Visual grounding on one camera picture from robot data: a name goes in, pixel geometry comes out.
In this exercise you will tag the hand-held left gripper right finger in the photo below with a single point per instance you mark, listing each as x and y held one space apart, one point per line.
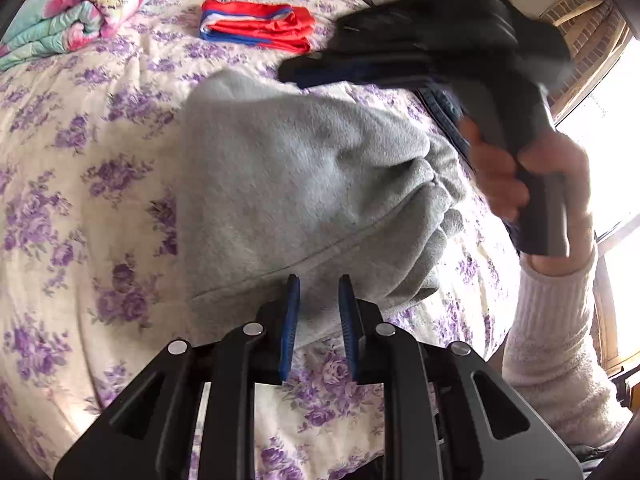
348 330

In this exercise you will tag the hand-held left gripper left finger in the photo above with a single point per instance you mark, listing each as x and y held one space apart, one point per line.
290 325

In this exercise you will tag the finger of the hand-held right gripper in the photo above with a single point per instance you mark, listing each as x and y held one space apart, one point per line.
350 71

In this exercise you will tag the grey fleece pants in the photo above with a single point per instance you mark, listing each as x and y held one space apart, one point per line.
280 175

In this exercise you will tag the person's right hand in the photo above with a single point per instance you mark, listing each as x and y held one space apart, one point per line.
580 200

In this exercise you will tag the blue jeans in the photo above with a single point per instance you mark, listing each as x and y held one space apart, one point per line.
445 110

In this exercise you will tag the red white blue folded garment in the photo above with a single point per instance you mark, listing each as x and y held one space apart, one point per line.
260 30

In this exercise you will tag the beige checked curtain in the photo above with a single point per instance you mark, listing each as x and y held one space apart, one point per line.
590 35

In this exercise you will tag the window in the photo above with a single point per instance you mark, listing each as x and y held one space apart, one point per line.
610 160

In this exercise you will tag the purple floral bedsheet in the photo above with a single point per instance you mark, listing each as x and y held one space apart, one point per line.
75 210

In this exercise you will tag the folded floral quilt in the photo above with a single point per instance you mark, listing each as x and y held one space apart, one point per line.
75 5

